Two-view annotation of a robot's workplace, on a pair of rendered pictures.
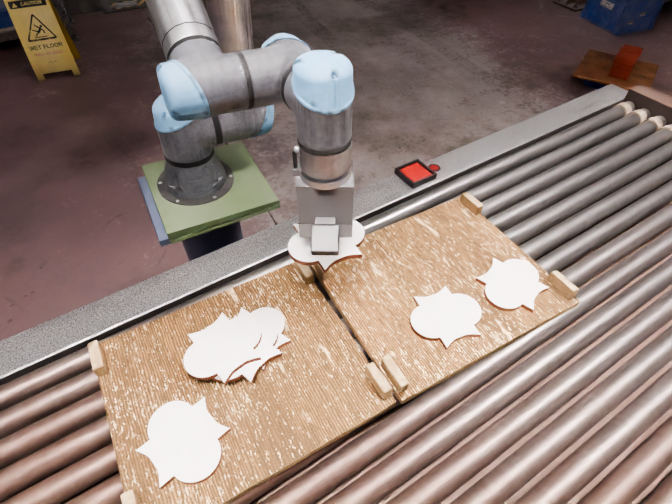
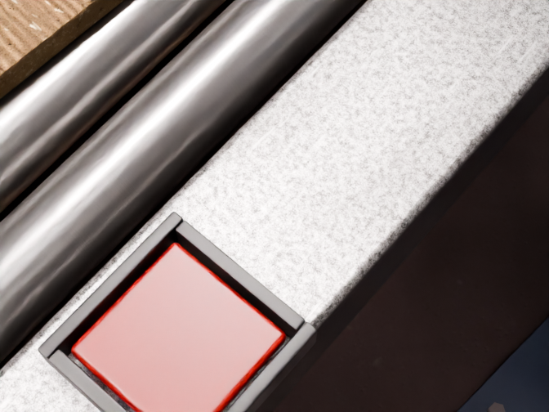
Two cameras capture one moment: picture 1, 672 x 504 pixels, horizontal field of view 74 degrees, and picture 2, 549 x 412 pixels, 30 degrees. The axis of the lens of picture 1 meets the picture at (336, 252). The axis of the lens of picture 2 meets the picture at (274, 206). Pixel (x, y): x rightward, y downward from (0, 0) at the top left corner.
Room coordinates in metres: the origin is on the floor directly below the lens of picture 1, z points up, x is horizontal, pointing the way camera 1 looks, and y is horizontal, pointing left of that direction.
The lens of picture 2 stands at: (1.02, -0.20, 1.31)
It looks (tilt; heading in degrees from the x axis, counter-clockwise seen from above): 67 degrees down; 164
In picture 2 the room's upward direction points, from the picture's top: straight up
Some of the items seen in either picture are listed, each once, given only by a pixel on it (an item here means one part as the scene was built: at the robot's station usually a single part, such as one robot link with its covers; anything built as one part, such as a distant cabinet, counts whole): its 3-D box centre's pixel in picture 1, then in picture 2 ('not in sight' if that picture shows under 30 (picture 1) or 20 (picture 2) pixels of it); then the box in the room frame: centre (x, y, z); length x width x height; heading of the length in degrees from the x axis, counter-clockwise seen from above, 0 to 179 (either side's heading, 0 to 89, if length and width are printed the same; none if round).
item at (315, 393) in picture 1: (237, 374); not in sight; (0.35, 0.17, 0.93); 0.41 x 0.35 x 0.02; 120
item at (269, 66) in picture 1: (283, 73); not in sight; (0.61, 0.07, 1.33); 0.11 x 0.11 x 0.08; 25
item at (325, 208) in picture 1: (323, 206); not in sight; (0.50, 0.02, 1.17); 0.12 x 0.09 x 0.16; 179
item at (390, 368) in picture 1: (394, 373); not in sight; (0.34, -0.10, 0.95); 0.06 x 0.02 x 0.03; 29
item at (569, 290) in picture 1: (562, 284); not in sight; (0.53, -0.44, 0.95); 0.06 x 0.02 x 0.03; 29
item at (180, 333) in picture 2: (415, 173); (180, 346); (0.91, -0.20, 0.92); 0.06 x 0.06 x 0.01; 33
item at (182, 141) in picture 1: (185, 123); not in sight; (0.90, 0.34, 1.07); 0.13 x 0.12 x 0.14; 115
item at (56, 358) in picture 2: (415, 173); (179, 345); (0.91, -0.20, 0.92); 0.08 x 0.08 x 0.02; 33
